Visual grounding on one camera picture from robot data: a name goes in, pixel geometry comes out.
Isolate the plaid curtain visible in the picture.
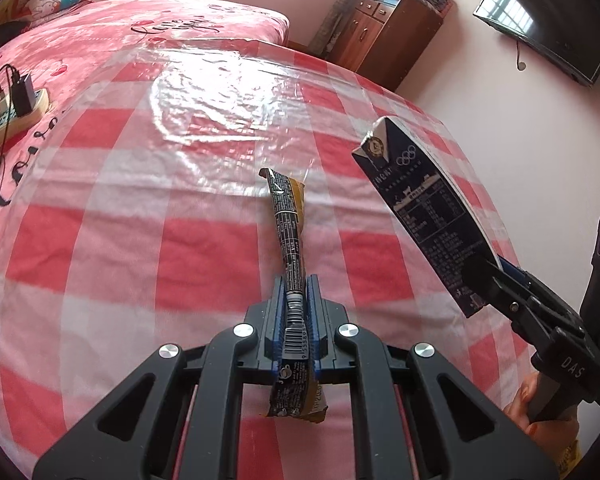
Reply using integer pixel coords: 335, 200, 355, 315
312, 0, 366, 58

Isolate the beige power strip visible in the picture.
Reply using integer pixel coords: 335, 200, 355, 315
0, 87, 49, 149

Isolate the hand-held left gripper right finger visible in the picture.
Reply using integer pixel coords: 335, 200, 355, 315
306, 276, 558, 480

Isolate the black yellow snack wrapper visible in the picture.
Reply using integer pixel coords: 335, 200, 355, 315
260, 167, 328, 423

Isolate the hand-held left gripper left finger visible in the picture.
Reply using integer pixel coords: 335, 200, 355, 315
32, 276, 286, 480

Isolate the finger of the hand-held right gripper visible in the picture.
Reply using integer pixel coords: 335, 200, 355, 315
462, 255, 561, 356
497, 257, 583, 331

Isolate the person's right hand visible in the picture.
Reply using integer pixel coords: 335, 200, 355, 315
502, 372, 581, 461

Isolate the wooden cabinet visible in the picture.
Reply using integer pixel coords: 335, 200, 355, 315
330, 0, 443, 92

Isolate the dark blue milk carton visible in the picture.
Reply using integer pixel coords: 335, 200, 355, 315
352, 116, 501, 318

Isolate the black plug-in charger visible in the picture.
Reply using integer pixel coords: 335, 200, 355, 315
7, 65, 37, 117

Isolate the black television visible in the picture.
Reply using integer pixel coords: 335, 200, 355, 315
472, 0, 600, 86

